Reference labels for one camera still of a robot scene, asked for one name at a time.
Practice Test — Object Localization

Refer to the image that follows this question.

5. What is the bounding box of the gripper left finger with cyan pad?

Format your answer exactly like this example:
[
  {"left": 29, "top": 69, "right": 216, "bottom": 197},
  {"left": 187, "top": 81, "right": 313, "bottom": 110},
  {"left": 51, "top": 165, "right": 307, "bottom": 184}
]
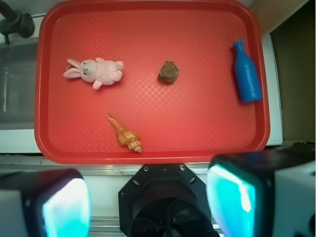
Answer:
[{"left": 0, "top": 168, "right": 92, "bottom": 237}]

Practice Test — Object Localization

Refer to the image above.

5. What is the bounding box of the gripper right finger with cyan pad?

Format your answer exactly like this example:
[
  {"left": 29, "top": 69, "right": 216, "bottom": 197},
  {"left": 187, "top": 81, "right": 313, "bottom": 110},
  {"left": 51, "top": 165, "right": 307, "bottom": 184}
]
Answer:
[{"left": 206, "top": 151, "right": 316, "bottom": 237}]

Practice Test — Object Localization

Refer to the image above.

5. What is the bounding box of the pink plush bunny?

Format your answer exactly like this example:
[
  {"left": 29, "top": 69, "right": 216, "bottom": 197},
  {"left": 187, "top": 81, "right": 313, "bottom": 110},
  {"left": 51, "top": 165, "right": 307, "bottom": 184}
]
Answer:
[{"left": 63, "top": 57, "right": 124, "bottom": 90}]

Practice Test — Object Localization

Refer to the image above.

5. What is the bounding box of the orange spiral seashell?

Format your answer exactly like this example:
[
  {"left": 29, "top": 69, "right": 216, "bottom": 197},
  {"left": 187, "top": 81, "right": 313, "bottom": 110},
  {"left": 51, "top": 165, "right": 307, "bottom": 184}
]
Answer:
[{"left": 106, "top": 114, "right": 142, "bottom": 153}]

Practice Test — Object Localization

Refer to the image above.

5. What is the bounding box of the blue plastic bottle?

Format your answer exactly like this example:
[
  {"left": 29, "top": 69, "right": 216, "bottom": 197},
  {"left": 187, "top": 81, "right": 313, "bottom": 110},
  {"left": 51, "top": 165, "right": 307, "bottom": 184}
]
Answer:
[{"left": 233, "top": 40, "right": 262, "bottom": 103}]

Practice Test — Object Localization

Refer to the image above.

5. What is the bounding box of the red plastic tray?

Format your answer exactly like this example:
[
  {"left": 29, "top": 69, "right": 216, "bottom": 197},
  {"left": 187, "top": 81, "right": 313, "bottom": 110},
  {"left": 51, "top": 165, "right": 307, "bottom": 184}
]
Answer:
[{"left": 35, "top": 0, "right": 270, "bottom": 164}]

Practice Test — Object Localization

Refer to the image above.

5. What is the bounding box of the stainless steel sink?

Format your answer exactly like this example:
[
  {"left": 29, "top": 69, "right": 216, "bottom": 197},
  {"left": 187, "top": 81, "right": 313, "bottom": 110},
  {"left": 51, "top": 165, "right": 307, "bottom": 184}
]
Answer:
[{"left": 0, "top": 41, "right": 38, "bottom": 130}]

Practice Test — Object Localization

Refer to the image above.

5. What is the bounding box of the brown rock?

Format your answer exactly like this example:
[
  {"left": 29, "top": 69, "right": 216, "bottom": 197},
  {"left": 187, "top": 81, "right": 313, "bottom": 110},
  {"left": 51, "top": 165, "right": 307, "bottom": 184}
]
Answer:
[{"left": 158, "top": 61, "right": 180, "bottom": 84}]

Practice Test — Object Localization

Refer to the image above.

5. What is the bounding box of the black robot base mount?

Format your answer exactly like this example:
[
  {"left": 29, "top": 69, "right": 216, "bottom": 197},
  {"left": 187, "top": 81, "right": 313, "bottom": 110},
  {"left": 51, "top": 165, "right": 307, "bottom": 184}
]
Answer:
[{"left": 118, "top": 164, "right": 219, "bottom": 237}]

